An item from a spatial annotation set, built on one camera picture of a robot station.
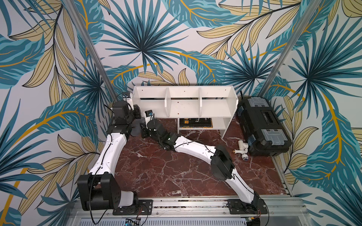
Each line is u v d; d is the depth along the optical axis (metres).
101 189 0.40
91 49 0.82
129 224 0.70
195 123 0.90
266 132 0.84
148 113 0.70
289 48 0.83
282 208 0.78
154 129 0.61
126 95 0.67
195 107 0.85
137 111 0.71
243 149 0.94
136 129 0.77
